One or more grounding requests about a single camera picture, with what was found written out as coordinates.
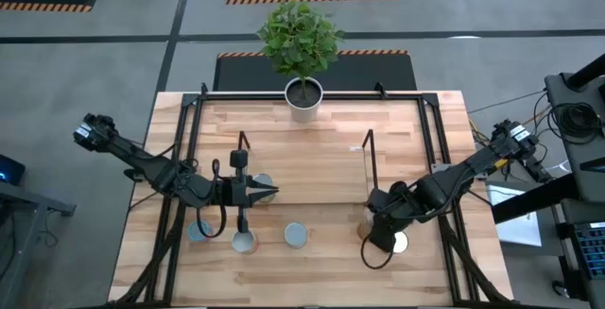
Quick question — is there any white plant pot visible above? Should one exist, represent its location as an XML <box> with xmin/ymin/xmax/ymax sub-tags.
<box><xmin>284</xmin><ymin>76</ymin><xmax>325</xmax><ymax>124</ymax></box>

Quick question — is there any orange red striped can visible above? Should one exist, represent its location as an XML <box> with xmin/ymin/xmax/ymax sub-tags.
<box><xmin>231</xmin><ymin>229</ymin><xmax>260</xmax><ymax>255</ymax></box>

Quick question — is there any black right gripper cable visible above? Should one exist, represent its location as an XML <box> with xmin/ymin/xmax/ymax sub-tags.
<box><xmin>360</xmin><ymin>234</ymin><xmax>396</xmax><ymax>271</ymax></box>

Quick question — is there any green leafy plant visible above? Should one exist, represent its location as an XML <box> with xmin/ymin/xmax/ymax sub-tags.
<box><xmin>255</xmin><ymin>0</ymin><xmax>347</xmax><ymax>81</ymax></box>

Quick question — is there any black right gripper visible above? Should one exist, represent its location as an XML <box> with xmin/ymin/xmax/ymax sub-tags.
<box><xmin>366</xmin><ymin>180</ymin><xmax>410</xmax><ymax>254</ymax></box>

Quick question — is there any coiled black cable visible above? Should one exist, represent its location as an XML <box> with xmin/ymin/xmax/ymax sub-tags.
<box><xmin>549</xmin><ymin>101</ymin><xmax>604</xmax><ymax>146</ymax></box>

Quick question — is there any black metal table frame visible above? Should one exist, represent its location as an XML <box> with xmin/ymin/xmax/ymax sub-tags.
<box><xmin>108</xmin><ymin>81</ymin><xmax>514</xmax><ymax>309</ymax></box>

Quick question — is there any green Oranges can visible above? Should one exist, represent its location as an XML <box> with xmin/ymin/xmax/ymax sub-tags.
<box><xmin>251</xmin><ymin>172</ymin><xmax>277</xmax><ymax>205</ymax></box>

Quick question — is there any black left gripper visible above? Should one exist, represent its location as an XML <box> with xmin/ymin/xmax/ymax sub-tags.
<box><xmin>216</xmin><ymin>149</ymin><xmax>280</xmax><ymax>234</ymax></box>

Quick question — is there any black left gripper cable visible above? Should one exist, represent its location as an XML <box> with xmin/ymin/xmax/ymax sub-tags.
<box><xmin>196</xmin><ymin>158</ymin><xmax>224</xmax><ymax>240</ymax></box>

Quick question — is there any blue lit device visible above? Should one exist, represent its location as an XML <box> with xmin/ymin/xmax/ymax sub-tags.
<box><xmin>0</xmin><ymin>153</ymin><xmax>26</xmax><ymax>187</ymax></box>

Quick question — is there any green Pears can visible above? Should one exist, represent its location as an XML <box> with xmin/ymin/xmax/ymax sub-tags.
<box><xmin>283</xmin><ymin>221</ymin><xmax>310</xmax><ymax>250</ymax></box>

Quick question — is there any black bar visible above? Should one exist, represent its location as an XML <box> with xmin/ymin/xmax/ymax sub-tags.
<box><xmin>490</xmin><ymin>171</ymin><xmax>605</xmax><ymax>226</ymax></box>

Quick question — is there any silver lidded food can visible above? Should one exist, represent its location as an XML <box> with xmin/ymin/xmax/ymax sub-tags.
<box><xmin>392</xmin><ymin>230</ymin><xmax>410</xmax><ymax>255</ymax></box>

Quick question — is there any wooden shelf with black frame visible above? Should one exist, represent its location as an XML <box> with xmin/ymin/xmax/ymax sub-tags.
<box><xmin>237</xmin><ymin>128</ymin><xmax>380</xmax><ymax>206</ymax></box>

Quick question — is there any teal top can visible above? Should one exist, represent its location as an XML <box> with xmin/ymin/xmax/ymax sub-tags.
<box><xmin>186</xmin><ymin>219</ymin><xmax>215</xmax><ymax>244</ymax></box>

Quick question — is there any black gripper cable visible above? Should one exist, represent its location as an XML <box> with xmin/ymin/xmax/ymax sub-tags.
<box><xmin>360</xmin><ymin>234</ymin><xmax>396</xmax><ymax>271</ymax></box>
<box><xmin>196</xmin><ymin>158</ymin><xmax>224</xmax><ymax>240</ymax></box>

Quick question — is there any grey equipment cart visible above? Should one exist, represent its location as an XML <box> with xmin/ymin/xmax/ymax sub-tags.
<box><xmin>543</xmin><ymin>71</ymin><xmax>605</xmax><ymax>206</ymax></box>

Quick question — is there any black pole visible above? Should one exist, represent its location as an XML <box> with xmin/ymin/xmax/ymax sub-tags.
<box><xmin>564</xmin><ymin>52</ymin><xmax>605</xmax><ymax>92</ymax></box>

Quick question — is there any grey side desk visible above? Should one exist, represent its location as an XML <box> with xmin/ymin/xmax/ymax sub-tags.
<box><xmin>0</xmin><ymin>180</ymin><xmax>78</xmax><ymax>309</ymax></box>

